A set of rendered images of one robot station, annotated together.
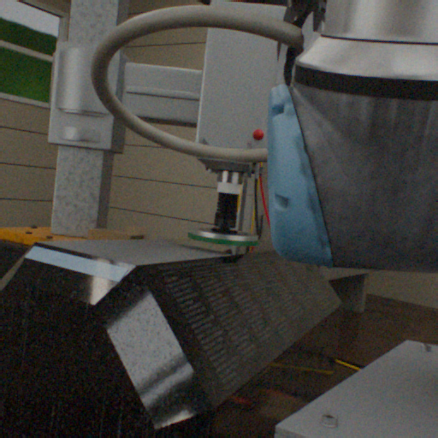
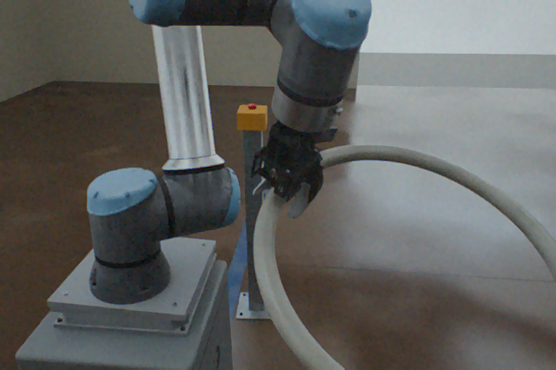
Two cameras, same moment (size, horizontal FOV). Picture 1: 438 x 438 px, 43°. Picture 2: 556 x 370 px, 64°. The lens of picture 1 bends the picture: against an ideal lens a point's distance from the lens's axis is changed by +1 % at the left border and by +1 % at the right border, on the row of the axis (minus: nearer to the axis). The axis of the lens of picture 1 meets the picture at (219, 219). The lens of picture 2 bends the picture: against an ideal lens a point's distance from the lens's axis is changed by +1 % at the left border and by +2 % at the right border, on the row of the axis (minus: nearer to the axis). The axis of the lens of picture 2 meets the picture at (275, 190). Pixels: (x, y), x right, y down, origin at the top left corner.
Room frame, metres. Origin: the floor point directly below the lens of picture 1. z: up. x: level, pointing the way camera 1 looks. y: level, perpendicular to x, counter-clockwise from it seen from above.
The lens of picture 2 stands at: (1.42, -0.42, 1.61)
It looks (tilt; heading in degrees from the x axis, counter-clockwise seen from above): 27 degrees down; 151
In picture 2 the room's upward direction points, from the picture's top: straight up
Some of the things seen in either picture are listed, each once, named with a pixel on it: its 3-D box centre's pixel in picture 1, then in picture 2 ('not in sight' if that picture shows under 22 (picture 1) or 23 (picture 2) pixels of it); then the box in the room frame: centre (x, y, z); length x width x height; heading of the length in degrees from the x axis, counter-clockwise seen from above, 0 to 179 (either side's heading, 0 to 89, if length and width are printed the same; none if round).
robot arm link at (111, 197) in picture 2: not in sight; (129, 212); (0.47, -0.29, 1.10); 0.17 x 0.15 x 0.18; 89
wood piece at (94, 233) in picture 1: (115, 238); not in sight; (2.21, 0.40, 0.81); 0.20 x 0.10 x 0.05; 67
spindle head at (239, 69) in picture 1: (241, 92); not in sight; (1.79, -0.02, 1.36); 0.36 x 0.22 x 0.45; 177
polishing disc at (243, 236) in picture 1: (223, 233); not in sight; (1.71, -0.02, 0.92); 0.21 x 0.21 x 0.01
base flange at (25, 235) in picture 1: (79, 238); not in sight; (2.39, 0.59, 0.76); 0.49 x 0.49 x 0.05; 59
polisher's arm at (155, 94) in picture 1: (139, 93); not in sight; (2.38, 0.39, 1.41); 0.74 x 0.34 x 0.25; 88
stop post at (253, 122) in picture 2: not in sight; (254, 218); (-0.23, 0.37, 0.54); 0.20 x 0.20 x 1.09; 59
